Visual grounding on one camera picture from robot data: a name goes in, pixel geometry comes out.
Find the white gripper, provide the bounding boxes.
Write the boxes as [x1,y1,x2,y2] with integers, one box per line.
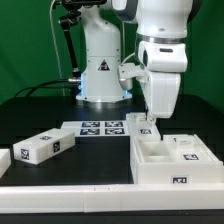
[140,70,181,123]

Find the white cabinet door panel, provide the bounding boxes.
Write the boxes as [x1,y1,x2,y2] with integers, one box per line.
[126,113,161,141]
[163,134,218,163]

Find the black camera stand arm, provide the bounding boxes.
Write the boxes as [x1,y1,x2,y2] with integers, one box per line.
[53,0,108,79]

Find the white cabinet body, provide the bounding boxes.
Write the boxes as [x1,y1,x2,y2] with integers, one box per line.
[130,137,224,184]

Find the black and grey cables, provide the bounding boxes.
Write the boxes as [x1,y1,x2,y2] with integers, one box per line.
[13,0,83,98]

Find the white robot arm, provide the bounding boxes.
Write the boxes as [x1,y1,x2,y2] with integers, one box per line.
[78,0,202,122]

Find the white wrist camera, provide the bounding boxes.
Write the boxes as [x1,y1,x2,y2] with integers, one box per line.
[118,63,147,90]

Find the white base marker plate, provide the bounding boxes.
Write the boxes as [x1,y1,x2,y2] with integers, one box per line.
[61,120,129,137]

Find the white workspace border frame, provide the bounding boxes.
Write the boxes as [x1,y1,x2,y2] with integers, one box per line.
[0,148,224,214]

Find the white cabinet top block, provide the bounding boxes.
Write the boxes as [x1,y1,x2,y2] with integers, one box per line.
[13,128,75,165]

